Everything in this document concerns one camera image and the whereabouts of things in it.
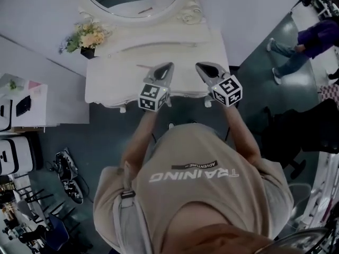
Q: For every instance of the pink paper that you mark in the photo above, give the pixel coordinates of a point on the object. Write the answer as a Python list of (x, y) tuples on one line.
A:
[(35, 87)]

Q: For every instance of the white desk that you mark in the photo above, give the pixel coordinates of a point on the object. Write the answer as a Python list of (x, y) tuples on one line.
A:
[(37, 112)]

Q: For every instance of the person's right forearm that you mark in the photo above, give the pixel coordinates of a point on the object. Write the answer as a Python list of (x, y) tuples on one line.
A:
[(242, 134)]

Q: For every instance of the white dressing table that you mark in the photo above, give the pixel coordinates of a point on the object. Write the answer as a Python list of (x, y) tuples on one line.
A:
[(185, 54)]

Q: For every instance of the black metal frame chair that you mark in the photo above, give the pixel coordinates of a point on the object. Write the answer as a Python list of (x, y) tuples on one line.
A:
[(47, 208)]

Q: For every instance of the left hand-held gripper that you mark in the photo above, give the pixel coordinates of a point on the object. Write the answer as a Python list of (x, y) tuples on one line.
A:
[(151, 96)]

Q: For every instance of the grey hand-held device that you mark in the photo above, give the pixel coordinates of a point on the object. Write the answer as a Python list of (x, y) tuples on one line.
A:
[(64, 163)]

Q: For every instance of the person's beige t-shirt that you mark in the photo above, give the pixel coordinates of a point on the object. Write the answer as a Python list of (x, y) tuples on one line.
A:
[(201, 152)]

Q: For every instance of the red pen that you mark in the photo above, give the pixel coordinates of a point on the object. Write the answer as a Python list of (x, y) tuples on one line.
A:
[(144, 66)]

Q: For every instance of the black tablet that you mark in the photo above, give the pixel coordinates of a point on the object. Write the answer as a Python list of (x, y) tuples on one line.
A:
[(23, 106)]

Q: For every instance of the pink checkered cloth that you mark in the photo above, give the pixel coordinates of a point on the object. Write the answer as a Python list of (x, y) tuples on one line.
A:
[(329, 91)]

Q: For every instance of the oval mirror ornate white frame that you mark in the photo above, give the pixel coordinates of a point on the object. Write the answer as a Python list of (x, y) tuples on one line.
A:
[(190, 7)]

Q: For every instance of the black office chair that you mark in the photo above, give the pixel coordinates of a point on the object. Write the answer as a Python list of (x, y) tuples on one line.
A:
[(291, 126)]

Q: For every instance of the white machine black top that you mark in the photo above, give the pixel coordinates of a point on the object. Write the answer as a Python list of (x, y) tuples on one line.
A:
[(18, 155), (5, 115)]

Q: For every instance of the black head-worn camera rig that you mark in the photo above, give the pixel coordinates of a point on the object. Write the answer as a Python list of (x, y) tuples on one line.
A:
[(307, 239)]

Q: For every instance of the person's left forearm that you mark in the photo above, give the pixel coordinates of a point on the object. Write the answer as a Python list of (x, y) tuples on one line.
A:
[(140, 139)]

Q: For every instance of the blue chair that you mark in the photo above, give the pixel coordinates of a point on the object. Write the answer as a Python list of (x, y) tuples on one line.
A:
[(58, 234)]

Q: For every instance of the black patterned device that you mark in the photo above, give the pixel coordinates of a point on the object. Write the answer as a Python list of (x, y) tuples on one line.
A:
[(72, 190)]

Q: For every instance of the yellow flower bouquet black pot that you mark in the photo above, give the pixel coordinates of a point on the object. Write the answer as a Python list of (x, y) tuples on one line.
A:
[(87, 38)]

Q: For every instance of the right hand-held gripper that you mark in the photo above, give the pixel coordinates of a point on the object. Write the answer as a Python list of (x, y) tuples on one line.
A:
[(227, 90)]

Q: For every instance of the small green plant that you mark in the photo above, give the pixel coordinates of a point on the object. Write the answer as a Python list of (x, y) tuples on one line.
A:
[(12, 85)]

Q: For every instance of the white shelf unit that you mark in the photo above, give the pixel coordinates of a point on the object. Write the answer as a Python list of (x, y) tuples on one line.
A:
[(53, 89)]

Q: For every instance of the person's head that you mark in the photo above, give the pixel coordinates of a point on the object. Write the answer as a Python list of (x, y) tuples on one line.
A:
[(225, 239)]

